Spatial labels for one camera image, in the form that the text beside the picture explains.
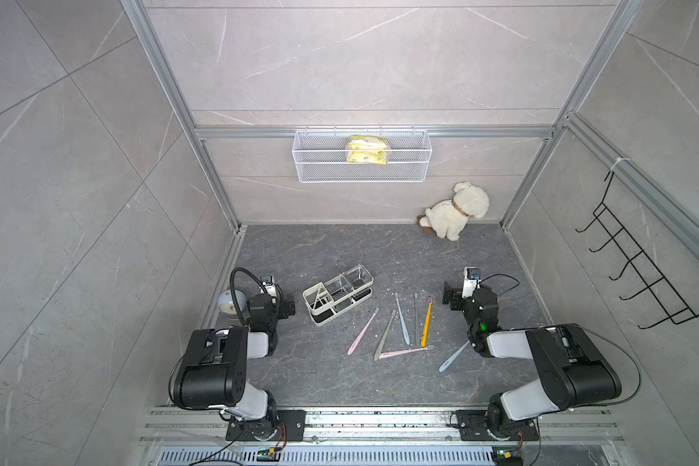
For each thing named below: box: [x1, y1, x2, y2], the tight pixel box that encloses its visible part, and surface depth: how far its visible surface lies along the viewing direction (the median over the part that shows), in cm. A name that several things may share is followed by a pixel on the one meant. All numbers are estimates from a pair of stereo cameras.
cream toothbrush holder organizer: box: [302, 265, 374, 327], surface depth 92 cm
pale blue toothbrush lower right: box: [437, 339, 471, 373], surface depth 86 cm
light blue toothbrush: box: [395, 292, 411, 346], surface depth 92 cm
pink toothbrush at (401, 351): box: [378, 346, 434, 360], surface depth 88 cm
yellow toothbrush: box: [420, 296, 433, 349], surface depth 93 cm
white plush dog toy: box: [417, 180, 490, 242], surface depth 110 cm
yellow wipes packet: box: [347, 133, 389, 166], surface depth 89 cm
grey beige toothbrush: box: [373, 308, 397, 362], surface depth 88 cm
